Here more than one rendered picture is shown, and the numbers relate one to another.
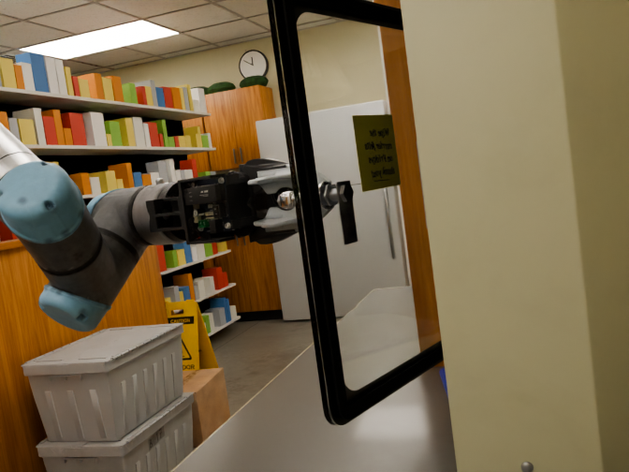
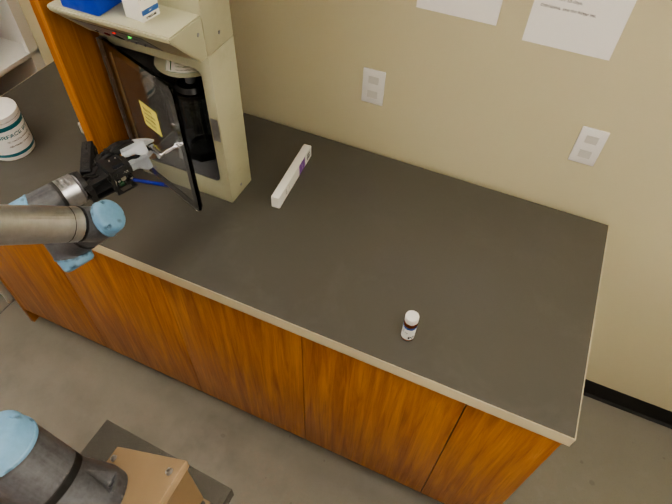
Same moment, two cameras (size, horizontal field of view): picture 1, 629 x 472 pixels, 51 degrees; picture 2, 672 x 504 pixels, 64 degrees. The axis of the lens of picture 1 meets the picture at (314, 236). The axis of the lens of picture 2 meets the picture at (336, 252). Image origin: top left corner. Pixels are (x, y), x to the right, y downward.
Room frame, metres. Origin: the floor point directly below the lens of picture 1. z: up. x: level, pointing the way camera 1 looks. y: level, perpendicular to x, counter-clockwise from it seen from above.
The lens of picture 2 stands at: (0.13, 1.00, 2.07)
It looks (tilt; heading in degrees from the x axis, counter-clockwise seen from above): 50 degrees down; 274
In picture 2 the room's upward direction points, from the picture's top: 3 degrees clockwise
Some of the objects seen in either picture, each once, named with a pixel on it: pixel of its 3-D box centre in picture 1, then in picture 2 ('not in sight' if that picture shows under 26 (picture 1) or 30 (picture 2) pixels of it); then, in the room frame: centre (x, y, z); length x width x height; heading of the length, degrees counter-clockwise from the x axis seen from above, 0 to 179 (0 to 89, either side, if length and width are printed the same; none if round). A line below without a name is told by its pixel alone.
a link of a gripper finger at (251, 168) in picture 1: (260, 180); (118, 152); (0.73, 0.05, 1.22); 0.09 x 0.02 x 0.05; 51
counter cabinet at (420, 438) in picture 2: not in sight; (260, 285); (0.48, -0.15, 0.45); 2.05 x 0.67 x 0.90; 162
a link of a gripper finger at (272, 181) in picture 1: (279, 180); (140, 148); (0.68, 0.03, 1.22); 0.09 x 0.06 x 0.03; 51
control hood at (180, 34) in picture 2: not in sight; (129, 31); (0.69, -0.08, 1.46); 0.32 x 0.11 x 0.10; 162
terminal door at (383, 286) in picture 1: (388, 194); (153, 130); (0.69, -0.08, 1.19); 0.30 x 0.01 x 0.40; 142
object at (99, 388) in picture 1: (114, 378); not in sight; (2.77, 0.93, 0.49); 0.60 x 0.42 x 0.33; 162
